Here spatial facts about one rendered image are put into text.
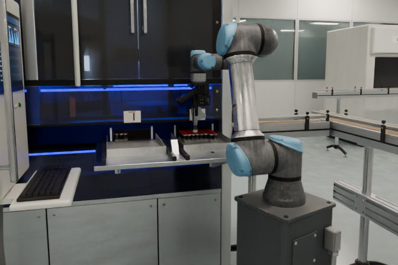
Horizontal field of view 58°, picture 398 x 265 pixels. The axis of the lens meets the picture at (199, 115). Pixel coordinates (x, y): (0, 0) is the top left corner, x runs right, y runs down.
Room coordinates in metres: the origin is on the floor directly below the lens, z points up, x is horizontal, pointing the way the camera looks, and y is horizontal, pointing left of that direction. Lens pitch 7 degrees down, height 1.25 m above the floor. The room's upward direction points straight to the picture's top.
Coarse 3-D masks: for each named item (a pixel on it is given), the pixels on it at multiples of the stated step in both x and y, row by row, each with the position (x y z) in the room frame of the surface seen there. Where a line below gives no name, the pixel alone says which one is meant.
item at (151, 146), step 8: (112, 144) 1.76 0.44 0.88; (120, 144) 1.76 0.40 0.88; (128, 144) 1.76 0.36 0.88; (136, 144) 1.76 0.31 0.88; (144, 144) 1.76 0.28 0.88; (152, 144) 1.76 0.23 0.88; (160, 144) 1.73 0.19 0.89; (112, 152) 1.51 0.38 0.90; (120, 152) 1.52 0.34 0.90; (128, 152) 1.53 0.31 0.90; (136, 152) 1.54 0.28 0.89; (144, 152) 1.55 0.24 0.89; (152, 152) 1.56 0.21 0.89; (160, 152) 1.56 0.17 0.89
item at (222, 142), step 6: (216, 132) 1.97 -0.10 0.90; (174, 138) 1.82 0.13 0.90; (222, 138) 1.87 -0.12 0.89; (228, 138) 1.77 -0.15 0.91; (180, 144) 1.67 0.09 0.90; (186, 144) 1.76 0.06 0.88; (192, 144) 1.60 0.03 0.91; (198, 144) 1.61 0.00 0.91; (204, 144) 1.62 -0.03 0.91; (210, 144) 1.62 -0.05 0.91; (216, 144) 1.63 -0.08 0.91; (222, 144) 1.64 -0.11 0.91; (186, 150) 1.59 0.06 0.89; (192, 150) 1.60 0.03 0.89; (198, 150) 1.61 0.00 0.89; (204, 150) 1.62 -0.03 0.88; (210, 150) 1.62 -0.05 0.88; (216, 150) 1.63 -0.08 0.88
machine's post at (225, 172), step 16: (224, 0) 1.91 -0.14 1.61; (224, 16) 1.91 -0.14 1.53; (224, 80) 1.91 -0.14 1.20; (224, 96) 1.91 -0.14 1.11; (224, 112) 1.91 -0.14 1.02; (224, 128) 1.91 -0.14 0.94; (224, 176) 1.91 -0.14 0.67; (224, 192) 1.91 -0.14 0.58; (224, 208) 1.91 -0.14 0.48; (224, 224) 1.91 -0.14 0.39; (224, 240) 1.91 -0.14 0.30; (224, 256) 1.91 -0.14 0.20
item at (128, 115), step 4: (124, 112) 1.78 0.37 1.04; (128, 112) 1.79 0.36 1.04; (132, 112) 1.79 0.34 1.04; (136, 112) 1.80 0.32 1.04; (140, 112) 1.80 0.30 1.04; (124, 116) 1.78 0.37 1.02; (128, 116) 1.79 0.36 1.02; (132, 116) 1.79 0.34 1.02; (136, 116) 1.80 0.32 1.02; (140, 116) 1.80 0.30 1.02; (124, 120) 1.78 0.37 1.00; (128, 120) 1.79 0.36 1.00; (132, 120) 1.79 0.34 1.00; (136, 120) 1.80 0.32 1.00; (140, 120) 1.80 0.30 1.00
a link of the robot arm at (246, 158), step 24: (240, 24) 1.27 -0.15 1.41; (216, 48) 1.31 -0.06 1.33; (240, 48) 1.23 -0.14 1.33; (240, 72) 1.23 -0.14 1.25; (240, 96) 1.21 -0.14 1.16; (240, 120) 1.19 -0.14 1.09; (240, 144) 1.16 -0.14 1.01; (264, 144) 1.18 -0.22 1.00; (240, 168) 1.13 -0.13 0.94; (264, 168) 1.15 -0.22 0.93
